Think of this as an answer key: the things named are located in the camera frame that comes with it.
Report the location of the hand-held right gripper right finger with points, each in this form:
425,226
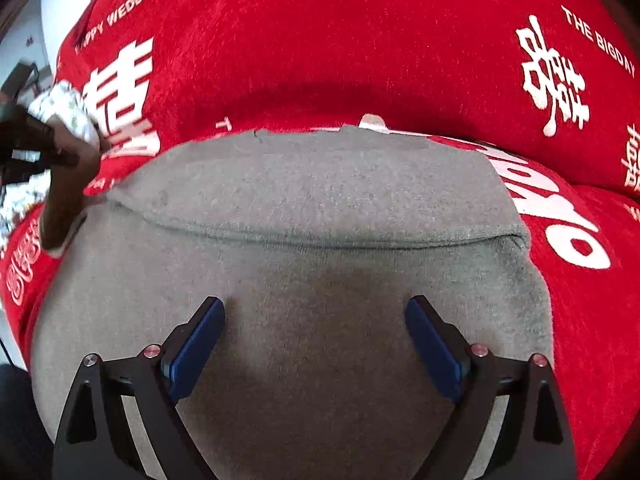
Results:
434,350

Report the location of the white floral cloth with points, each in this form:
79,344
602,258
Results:
65,107

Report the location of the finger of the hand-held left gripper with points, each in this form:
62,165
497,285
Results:
55,156

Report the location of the red printed blanket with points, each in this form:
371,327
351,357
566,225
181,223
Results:
325,35

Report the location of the grey knit garment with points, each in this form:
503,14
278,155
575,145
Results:
310,270

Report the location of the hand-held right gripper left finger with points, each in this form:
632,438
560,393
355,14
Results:
196,350

